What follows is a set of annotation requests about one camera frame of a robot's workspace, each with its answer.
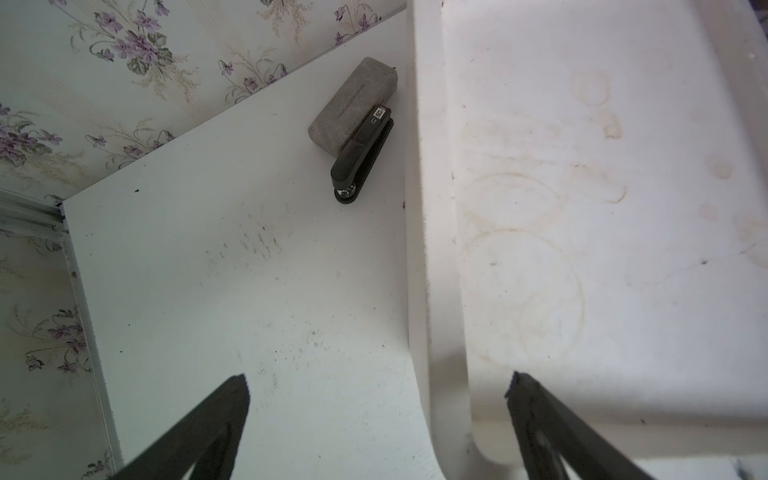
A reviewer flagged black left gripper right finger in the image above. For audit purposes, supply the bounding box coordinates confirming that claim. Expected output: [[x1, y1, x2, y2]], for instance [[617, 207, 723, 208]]
[[505, 371, 650, 479]]

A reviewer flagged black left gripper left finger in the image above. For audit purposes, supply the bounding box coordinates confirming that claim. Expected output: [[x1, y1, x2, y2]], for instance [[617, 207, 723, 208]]
[[113, 374, 250, 480]]

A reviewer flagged white plastic drawer cabinet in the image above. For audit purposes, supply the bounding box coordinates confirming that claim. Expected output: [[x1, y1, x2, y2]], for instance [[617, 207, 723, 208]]
[[406, 1, 767, 479]]

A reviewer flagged black stapler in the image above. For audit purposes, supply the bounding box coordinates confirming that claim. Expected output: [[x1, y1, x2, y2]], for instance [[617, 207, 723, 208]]
[[330, 105, 394, 204]]

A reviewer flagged grey whiteboard eraser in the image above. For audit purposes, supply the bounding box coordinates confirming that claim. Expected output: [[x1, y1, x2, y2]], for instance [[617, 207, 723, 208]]
[[308, 57, 398, 157]]

